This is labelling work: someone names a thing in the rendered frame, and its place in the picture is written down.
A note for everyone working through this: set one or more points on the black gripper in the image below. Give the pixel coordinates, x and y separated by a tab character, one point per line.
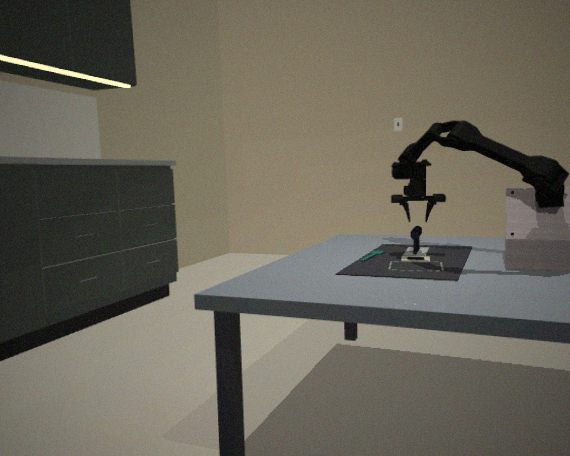
418	189

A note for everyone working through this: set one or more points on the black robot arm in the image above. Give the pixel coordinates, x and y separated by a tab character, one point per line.
545	174

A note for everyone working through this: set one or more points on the cream square tile with dark centre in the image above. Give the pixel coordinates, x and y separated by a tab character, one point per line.
415	258

